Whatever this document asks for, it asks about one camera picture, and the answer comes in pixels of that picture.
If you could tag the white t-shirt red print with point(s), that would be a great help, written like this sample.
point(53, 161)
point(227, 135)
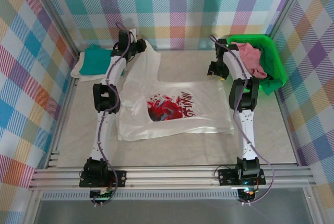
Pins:
point(203, 119)

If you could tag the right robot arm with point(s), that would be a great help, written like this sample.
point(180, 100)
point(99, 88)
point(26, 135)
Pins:
point(245, 96)

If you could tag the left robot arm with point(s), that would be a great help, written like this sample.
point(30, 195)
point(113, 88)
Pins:
point(104, 98)

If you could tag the pink t-shirt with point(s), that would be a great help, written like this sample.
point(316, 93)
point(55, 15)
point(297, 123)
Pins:
point(249, 57)

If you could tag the teal folded t-shirt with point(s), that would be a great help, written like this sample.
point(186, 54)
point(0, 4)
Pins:
point(94, 60)

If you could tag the cream folded t-shirt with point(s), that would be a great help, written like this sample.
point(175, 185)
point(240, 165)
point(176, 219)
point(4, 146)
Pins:
point(86, 77)

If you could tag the dark green t-shirt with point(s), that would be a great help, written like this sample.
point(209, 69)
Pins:
point(270, 62)

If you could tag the green plastic basket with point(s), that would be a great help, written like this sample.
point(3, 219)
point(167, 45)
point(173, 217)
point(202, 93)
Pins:
point(279, 64)

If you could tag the right controller board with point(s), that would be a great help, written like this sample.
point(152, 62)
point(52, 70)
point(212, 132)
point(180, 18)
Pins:
point(246, 194)

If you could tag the controller board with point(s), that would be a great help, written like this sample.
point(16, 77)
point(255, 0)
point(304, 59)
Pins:
point(246, 194)
point(100, 195)

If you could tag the left controller board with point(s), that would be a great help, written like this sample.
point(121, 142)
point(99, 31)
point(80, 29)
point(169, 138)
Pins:
point(100, 195)

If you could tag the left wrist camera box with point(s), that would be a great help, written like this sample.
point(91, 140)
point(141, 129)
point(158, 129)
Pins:
point(133, 32)

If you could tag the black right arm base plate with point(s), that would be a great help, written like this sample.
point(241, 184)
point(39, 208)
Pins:
point(227, 177)

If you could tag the aluminium frame crossbar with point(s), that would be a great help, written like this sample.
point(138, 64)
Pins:
point(169, 178)

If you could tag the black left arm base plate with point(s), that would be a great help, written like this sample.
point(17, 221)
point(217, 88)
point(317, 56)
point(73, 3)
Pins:
point(120, 178)

